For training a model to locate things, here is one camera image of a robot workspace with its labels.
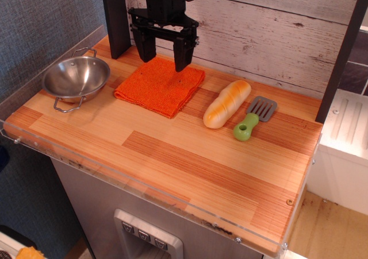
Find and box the toy bread loaf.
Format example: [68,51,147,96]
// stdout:
[202,80,251,129]

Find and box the dark wooden post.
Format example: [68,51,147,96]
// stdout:
[103,0,132,59]
[315,0,367,123]

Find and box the dark wooden right post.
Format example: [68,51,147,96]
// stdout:
[315,0,367,123]

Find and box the stainless steel two-handled bowl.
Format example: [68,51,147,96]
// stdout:
[41,47,110,113]

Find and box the orange cloth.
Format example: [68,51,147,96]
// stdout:
[114,57,205,118]

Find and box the white toy sink unit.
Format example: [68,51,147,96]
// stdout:
[305,25,368,214]

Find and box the dark wooden left post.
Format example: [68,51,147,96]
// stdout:
[103,0,132,59]

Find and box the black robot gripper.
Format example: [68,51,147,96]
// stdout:
[128,0,199,72]

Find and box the clear acrylic table guard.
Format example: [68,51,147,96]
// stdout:
[4,114,321,257]

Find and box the yellow object bottom left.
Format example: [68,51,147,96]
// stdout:
[16,246,45,259]

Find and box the silver toy fridge cabinet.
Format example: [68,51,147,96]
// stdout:
[52,160,263,258]

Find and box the grey spatula green handle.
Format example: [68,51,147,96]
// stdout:
[233,96,278,141]

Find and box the water dispenser button panel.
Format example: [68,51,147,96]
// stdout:
[114,208,184,258]

